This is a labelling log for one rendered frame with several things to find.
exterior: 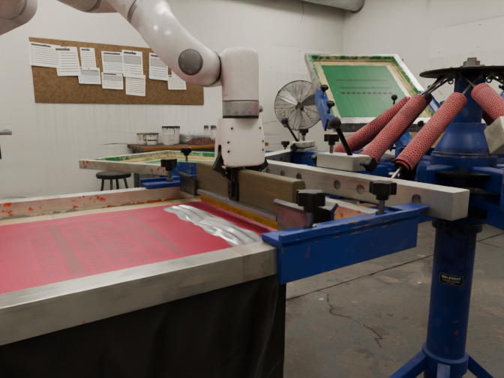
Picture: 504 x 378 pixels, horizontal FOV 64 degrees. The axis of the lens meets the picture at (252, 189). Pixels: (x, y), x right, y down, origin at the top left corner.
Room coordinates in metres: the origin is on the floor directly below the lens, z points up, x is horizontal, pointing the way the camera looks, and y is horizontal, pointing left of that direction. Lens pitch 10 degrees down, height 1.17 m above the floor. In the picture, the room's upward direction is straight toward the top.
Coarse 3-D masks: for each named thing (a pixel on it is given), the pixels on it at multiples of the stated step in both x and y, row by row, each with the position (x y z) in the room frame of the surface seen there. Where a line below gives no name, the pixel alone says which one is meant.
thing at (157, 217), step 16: (144, 208) 0.92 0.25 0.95; (160, 208) 0.92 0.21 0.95; (208, 208) 0.92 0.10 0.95; (16, 224) 0.78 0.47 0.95; (32, 224) 0.78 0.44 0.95; (48, 224) 0.78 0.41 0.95; (160, 224) 0.78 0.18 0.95; (176, 224) 0.78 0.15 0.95; (192, 224) 0.78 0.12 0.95; (0, 240) 0.67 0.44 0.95; (16, 240) 0.67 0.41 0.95
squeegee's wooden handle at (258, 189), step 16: (208, 176) 0.93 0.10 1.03; (240, 176) 0.81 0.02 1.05; (256, 176) 0.76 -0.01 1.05; (272, 176) 0.72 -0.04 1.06; (224, 192) 0.86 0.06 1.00; (240, 192) 0.81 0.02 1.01; (256, 192) 0.76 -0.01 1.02; (272, 192) 0.71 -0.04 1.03; (288, 192) 0.67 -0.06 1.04; (272, 208) 0.71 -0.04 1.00
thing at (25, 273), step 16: (240, 224) 0.78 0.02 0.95; (256, 224) 0.78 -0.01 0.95; (176, 240) 0.67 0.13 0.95; (192, 240) 0.67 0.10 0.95; (208, 240) 0.67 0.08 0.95; (224, 240) 0.67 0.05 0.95; (0, 256) 0.59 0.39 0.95; (16, 256) 0.59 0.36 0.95; (32, 256) 0.59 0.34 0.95; (176, 256) 0.59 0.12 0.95; (0, 272) 0.52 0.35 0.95; (16, 272) 0.52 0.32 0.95; (32, 272) 0.52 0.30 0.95; (96, 272) 0.52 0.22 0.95; (0, 288) 0.47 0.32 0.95; (16, 288) 0.47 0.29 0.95
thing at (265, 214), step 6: (198, 192) 0.94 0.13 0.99; (204, 192) 0.92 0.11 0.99; (210, 192) 0.91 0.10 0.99; (216, 198) 0.87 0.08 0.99; (222, 198) 0.85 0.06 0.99; (228, 198) 0.84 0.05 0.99; (228, 204) 0.82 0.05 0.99; (234, 204) 0.80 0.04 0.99; (240, 204) 0.78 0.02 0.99; (246, 204) 0.78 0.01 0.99; (246, 210) 0.76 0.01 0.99; (252, 210) 0.75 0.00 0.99; (258, 210) 0.73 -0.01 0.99; (264, 210) 0.73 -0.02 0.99; (264, 216) 0.71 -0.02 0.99; (270, 216) 0.70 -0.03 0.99; (276, 216) 0.68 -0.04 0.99
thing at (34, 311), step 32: (96, 192) 0.94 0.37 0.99; (128, 192) 0.96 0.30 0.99; (160, 192) 1.00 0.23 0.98; (192, 256) 0.49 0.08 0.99; (224, 256) 0.49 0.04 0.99; (256, 256) 0.51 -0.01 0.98; (32, 288) 0.39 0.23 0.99; (64, 288) 0.39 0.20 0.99; (96, 288) 0.40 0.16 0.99; (128, 288) 0.41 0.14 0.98; (160, 288) 0.43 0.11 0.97; (192, 288) 0.46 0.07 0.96; (0, 320) 0.35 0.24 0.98; (32, 320) 0.36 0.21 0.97; (64, 320) 0.38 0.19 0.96; (96, 320) 0.40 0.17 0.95
